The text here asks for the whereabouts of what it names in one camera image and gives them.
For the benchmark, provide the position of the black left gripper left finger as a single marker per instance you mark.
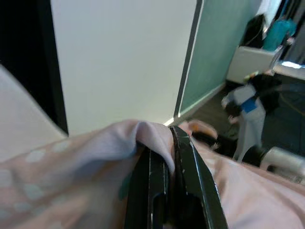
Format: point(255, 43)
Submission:
point(147, 190)

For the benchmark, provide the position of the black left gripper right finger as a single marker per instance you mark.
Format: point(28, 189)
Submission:
point(195, 181)

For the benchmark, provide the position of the white low cabinet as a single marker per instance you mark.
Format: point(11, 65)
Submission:
point(250, 64)

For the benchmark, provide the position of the teal bag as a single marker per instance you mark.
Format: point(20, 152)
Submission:
point(278, 33)

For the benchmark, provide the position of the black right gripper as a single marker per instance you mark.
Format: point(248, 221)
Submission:
point(226, 146)

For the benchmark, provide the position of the pink dotted pillow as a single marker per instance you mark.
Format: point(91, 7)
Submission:
point(71, 176)

